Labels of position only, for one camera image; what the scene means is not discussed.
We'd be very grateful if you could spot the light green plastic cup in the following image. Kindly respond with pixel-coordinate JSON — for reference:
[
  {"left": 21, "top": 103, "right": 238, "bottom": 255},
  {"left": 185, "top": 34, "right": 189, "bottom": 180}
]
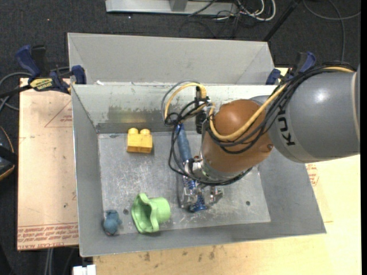
[{"left": 131, "top": 192, "right": 172, "bottom": 234}]

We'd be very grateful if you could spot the brown cardboard board, red print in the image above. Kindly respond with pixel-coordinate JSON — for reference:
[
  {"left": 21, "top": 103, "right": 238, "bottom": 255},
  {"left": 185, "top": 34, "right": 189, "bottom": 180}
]
[{"left": 17, "top": 77, "right": 335, "bottom": 252}]

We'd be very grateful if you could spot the grey metal bin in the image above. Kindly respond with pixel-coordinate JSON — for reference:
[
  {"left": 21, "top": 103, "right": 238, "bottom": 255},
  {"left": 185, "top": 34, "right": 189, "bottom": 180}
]
[{"left": 67, "top": 32, "right": 327, "bottom": 258}]

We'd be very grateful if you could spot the small blue toy animal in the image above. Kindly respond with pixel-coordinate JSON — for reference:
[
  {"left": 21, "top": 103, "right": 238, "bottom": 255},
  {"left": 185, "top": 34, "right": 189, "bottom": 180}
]
[{"left": 101, "top": 209, "right": 123, "bottom": 237}]

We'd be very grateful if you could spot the yellow toy building brick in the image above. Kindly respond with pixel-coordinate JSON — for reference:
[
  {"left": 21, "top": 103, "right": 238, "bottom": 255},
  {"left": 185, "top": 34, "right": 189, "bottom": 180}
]
[{"left": 126, "top": 127, "right": 154, "bottom": 154}]

